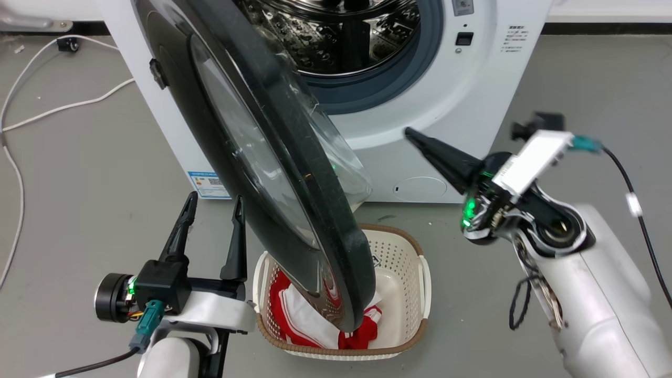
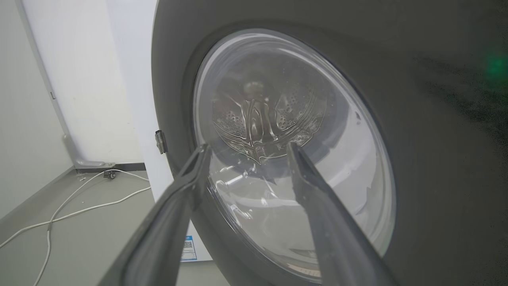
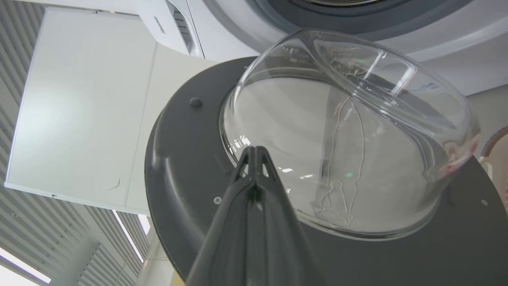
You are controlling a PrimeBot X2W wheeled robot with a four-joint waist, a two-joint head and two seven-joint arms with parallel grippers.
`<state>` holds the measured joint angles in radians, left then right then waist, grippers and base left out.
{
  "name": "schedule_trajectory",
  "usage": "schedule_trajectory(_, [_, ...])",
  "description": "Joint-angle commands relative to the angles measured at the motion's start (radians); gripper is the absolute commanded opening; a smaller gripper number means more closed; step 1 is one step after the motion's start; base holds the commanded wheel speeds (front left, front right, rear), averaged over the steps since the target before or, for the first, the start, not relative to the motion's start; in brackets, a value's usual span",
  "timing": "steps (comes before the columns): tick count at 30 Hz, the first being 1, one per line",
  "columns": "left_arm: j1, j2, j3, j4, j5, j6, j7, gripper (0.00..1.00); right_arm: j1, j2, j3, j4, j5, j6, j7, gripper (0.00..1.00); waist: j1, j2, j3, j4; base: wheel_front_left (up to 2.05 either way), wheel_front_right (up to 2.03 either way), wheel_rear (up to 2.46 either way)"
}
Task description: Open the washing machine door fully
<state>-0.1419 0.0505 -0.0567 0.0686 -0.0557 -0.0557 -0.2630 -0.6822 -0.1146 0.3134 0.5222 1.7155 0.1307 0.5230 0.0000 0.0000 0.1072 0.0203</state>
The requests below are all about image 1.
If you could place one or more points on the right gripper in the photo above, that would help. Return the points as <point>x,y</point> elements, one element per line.
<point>488,205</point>

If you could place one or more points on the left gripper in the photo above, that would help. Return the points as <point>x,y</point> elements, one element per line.
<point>210,310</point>

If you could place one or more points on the black round washing machine door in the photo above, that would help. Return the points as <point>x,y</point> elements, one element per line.
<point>294,173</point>

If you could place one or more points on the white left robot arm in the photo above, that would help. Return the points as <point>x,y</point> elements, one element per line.
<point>170,359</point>

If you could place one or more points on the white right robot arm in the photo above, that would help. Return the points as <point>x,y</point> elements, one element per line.
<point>593,294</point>

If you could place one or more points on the white front-load washing machine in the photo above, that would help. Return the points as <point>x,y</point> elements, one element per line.
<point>462,89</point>

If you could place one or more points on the grey rubber door gasket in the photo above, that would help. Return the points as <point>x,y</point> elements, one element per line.
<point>399,79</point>

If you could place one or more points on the black door latch socket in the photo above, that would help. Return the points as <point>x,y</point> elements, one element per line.
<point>464,38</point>

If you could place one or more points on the steel washing machine drum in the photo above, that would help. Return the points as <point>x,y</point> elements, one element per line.
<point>346,37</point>

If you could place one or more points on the round white filter cover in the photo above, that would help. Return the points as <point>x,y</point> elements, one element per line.
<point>420,188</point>

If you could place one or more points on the blue energy label sticker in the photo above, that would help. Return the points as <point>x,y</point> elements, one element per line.
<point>208,185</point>

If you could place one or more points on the red and white garment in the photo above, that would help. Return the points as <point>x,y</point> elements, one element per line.
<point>299,320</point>

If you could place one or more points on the black text instruction sticker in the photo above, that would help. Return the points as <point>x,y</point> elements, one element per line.
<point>515,40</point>

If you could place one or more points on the cream plastic laundry basket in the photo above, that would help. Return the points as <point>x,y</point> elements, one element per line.
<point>401,283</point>

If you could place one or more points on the small black caster wheel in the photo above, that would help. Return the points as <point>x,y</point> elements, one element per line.
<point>68,44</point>

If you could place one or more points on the white furniture base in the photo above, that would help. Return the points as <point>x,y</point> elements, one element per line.
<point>31,16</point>

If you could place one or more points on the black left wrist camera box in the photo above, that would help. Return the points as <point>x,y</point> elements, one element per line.
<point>160,286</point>

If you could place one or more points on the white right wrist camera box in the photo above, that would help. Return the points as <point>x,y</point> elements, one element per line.
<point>533,157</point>

